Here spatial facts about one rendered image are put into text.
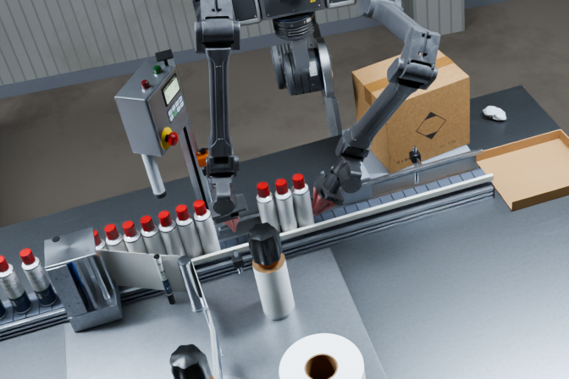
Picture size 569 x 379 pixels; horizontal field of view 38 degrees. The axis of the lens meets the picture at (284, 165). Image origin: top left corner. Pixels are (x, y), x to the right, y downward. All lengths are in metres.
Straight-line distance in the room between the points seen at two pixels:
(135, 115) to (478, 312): 1.06
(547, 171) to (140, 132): 1.30
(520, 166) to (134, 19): 2.91
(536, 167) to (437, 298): 0.63
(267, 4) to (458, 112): 0.71
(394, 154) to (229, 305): 0.75
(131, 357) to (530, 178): 1.34
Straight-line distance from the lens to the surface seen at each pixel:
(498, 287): 2.38
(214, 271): 2.47
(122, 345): 2.34
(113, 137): 4.67
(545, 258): 2.46
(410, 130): 2.64
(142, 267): 2.34
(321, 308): 2.28
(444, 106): 2.66
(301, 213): 2.44
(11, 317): 2.56
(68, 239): 2.30
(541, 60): 4.79
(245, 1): 2.51
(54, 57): 5.19
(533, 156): 2.79
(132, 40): 5.09
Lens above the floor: 2.60
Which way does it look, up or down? 39 degrees down
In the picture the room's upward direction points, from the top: 11 degrees counter-clockwise
